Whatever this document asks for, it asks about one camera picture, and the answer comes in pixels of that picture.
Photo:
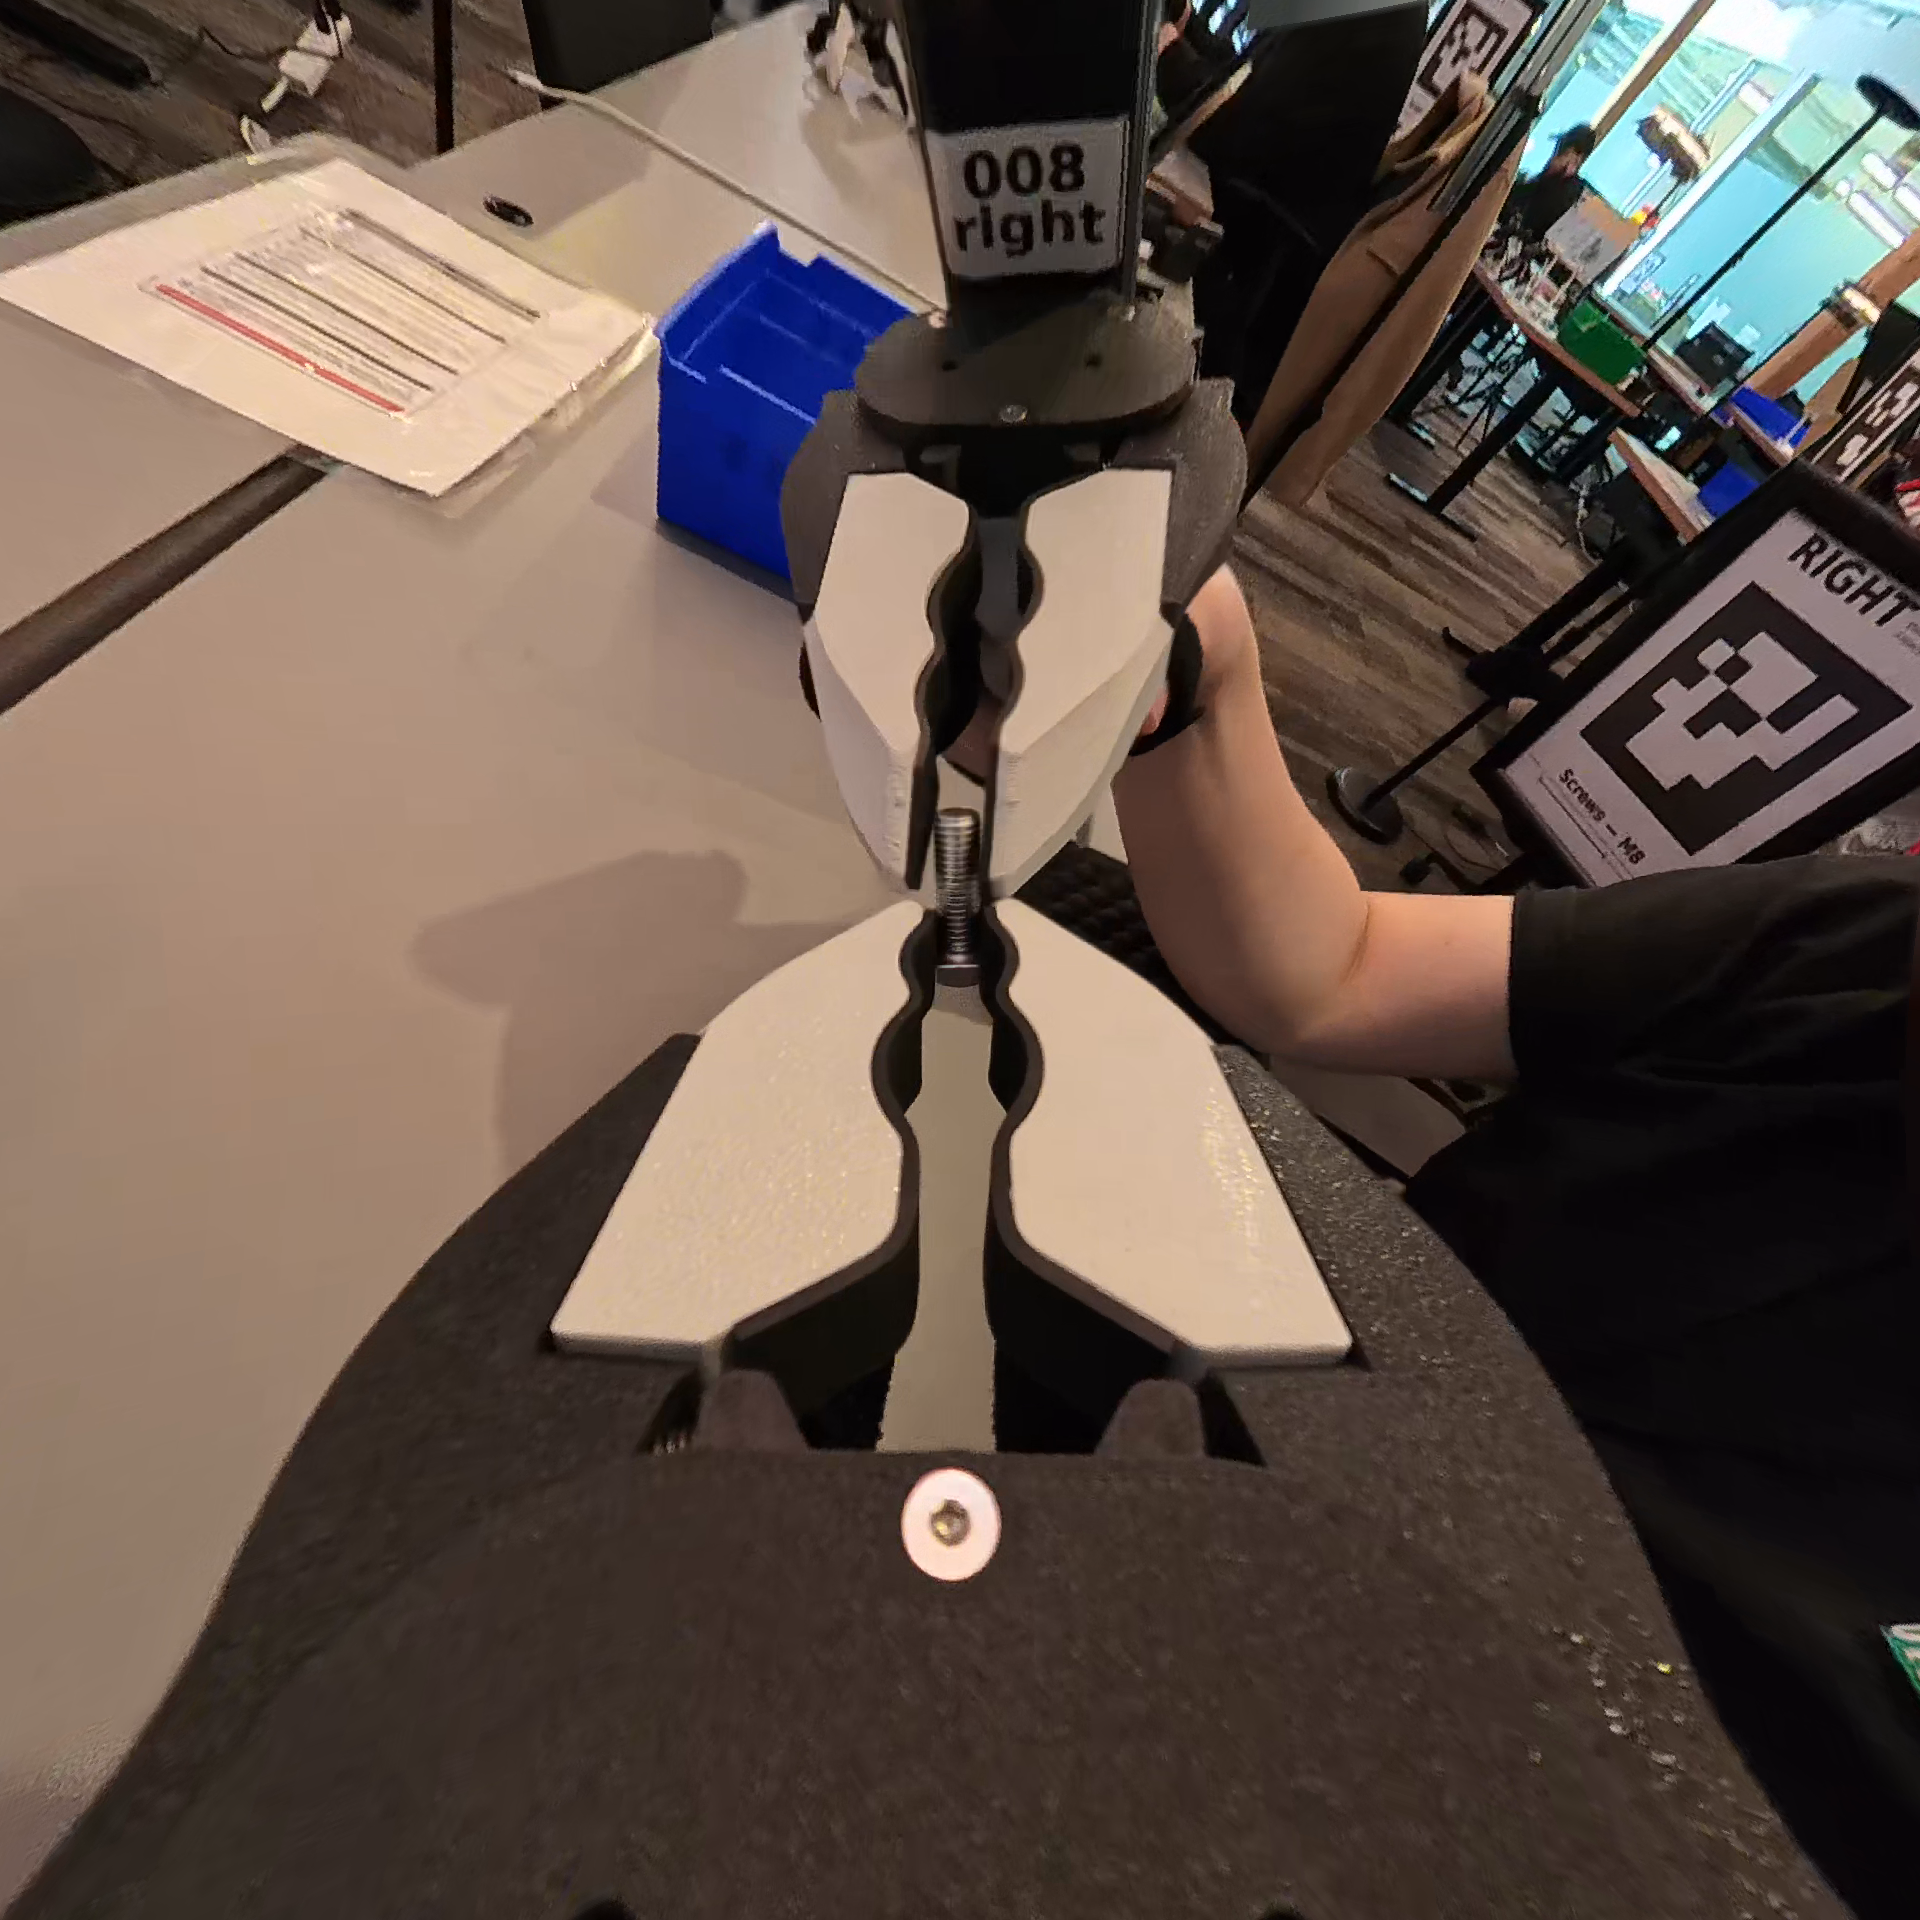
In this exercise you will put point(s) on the black stanchion post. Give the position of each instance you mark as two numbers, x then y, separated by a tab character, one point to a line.
1365	803

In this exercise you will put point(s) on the wooden desk with black legs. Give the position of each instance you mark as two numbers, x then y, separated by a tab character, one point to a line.
1576	375

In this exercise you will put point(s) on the black textured wrist pad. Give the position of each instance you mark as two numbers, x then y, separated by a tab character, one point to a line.
1096	915

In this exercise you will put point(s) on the steel hex bolt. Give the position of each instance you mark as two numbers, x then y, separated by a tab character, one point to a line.
955	885

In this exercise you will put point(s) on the black high-back chair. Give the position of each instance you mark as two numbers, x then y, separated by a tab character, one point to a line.
614	37

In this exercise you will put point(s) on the brown wooden panel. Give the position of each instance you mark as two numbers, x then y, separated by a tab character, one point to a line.
1379	301

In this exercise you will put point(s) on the green plastic bin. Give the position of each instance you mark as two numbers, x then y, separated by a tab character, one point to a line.
1598	333

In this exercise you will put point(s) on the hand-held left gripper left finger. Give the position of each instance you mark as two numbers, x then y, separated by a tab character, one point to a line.
749	1186

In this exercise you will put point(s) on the blue plastic bin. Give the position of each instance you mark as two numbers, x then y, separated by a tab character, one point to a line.
1770	418
737	405

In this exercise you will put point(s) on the patterned sign board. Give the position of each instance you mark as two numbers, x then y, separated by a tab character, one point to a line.
1479	45

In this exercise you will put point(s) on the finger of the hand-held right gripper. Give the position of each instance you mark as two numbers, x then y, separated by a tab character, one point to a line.
879	645
1096	631

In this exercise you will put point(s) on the person's right forearm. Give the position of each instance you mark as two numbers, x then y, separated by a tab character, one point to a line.
1276	900

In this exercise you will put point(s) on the idle black gripper tool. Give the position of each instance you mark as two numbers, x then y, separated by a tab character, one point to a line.
855	52

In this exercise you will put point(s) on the black floor lamp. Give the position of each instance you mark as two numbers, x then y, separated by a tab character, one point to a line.
1892	98

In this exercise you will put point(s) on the white power strip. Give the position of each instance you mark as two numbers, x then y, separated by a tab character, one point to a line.
307	59

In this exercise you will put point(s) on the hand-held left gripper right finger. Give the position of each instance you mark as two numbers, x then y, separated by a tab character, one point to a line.
1169	1186

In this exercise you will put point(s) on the black table grommet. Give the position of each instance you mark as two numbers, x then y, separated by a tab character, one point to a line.
510	213

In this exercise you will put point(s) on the paper sheet in plastic sleeve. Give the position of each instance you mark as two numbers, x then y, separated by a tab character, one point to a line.
331	315

